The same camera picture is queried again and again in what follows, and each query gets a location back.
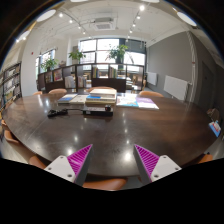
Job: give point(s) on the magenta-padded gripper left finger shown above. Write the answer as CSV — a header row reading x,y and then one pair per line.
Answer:
x,y
63,166

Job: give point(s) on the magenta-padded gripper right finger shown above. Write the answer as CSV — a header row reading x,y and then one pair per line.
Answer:
x,y
160,166

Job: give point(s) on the orange chair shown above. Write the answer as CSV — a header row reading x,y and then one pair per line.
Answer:
x,y
205,157
10,136
105,184
3,123
57,91
150,94
37,93
87,89
36,161

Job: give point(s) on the purple and white book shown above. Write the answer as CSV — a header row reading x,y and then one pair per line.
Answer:
x,y
146,103

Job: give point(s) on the blue printed card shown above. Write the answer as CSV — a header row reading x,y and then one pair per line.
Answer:
x,y
215,128

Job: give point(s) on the blue cover book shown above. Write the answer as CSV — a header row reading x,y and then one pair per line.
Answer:
x,y
66,98

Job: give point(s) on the white cover book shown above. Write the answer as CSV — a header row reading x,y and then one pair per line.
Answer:
x,y
79,99

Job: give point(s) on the yellowish thin book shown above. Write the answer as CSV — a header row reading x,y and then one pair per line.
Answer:
x,y
100,103

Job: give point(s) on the colourful cartoon cover book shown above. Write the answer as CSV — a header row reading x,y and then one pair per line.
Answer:
x,y
126,101

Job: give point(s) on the white book with blue stripe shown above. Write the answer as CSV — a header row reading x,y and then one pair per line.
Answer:
x,y
100,98

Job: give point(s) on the thick cream book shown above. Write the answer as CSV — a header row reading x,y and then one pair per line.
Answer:
x,y
103,92

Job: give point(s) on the low dark shelf unit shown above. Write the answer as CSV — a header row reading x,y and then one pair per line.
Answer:
x,y
108,85

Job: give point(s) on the small green potted plant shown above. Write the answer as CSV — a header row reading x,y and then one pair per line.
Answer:
x,y
49,64

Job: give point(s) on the side window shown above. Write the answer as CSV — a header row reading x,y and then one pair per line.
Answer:
x,y
45,56

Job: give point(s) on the large green potted plant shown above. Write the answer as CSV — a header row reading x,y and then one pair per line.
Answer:
x,y
118,51

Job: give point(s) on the large dark-framed window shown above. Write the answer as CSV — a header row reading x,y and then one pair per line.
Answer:
x,y
100,45

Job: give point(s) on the ceiling air conditioner unit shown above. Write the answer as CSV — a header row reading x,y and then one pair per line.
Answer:
x,y
103,24

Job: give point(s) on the round white ceiling lamps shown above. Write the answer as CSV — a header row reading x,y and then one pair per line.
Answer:
x,y
46,15

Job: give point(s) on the ceiling track spotlights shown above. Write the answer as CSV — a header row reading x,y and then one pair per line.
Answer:
x,y
142,7

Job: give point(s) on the large white wall radiator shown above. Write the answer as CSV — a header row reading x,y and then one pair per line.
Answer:
x,y
176,87

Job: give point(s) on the small white wall radiator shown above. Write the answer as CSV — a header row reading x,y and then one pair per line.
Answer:
x,y
152,78

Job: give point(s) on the tall wall bookshelf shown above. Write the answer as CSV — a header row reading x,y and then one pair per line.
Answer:
x,y
11,85

